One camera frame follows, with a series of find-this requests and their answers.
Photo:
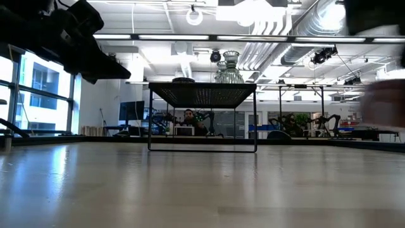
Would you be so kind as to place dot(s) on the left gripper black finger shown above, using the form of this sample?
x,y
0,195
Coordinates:
x,y
98,68

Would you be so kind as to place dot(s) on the dark swirl-patterned candle tin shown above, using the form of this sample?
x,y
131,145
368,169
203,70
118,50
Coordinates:
x,y
183,80

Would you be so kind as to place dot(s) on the clear ribbed glass candlestick holder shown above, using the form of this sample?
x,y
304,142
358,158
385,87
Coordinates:
x,y
231,74
220,66

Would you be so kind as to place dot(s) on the pink patterned candle tin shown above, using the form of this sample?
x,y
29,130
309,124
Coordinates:
x,y
386,104

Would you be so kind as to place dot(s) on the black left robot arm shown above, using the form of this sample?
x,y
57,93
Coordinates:
x,y
28,28

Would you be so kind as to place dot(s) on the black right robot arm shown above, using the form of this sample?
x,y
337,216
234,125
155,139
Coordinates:
x,y
373,16

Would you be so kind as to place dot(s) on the black background robot arm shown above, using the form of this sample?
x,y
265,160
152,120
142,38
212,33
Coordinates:
x,y
283,122
205,116
329,122

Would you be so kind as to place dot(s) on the black computer monitor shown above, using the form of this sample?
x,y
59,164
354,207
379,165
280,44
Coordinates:
x,y
131,111

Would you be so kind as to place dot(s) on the large window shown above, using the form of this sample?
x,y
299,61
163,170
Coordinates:
x,y
44,95

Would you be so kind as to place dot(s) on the wooden blocks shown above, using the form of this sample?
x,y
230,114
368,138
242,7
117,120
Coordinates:
x,y
90,130

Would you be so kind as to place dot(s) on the person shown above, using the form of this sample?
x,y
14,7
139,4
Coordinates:
x,y
189,116

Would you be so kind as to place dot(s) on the black perforated metal rack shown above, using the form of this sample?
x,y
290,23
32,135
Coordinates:
x,y
202,95

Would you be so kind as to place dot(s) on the black bar with light strips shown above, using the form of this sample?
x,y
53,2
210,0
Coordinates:
x,y
212,37

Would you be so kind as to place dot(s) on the black office chair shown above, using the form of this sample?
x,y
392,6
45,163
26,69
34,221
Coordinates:
x,y
278,135

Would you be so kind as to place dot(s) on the small green office plant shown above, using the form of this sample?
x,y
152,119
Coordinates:
x,y
302,118

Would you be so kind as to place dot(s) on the black office desk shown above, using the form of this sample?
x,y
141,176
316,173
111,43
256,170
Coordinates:
x,y
373,133

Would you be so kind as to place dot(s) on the black table frame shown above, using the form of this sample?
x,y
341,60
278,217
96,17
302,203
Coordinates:
x,y
63,139

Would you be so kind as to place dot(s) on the black round overhead camera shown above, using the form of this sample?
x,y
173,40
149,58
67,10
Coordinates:
x,y
215,56

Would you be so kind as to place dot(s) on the black ceiling camera rig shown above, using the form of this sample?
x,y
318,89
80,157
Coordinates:
x,y
324,55

